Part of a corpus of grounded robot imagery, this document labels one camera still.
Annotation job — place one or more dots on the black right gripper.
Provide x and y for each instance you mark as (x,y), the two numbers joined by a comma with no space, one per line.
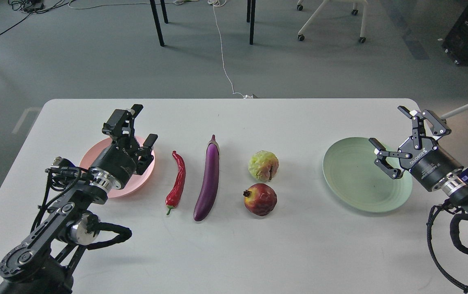
(430,163)

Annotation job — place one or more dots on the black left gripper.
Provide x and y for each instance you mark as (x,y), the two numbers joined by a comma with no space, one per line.
(116,165)

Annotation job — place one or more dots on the purple eggplant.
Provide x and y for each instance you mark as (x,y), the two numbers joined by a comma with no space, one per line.
(210,181)

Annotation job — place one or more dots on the red pomegranate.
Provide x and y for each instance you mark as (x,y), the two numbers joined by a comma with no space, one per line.
(260,199)

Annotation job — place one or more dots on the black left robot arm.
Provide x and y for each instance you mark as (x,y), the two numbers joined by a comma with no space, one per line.
(64,227)

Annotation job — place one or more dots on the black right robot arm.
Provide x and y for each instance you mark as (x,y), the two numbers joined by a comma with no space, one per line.
(455,187)

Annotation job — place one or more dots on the green plate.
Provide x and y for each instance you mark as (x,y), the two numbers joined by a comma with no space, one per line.
(350,171)

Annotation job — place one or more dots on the red chili pepper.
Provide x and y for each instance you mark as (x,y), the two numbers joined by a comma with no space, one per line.
(174,196)

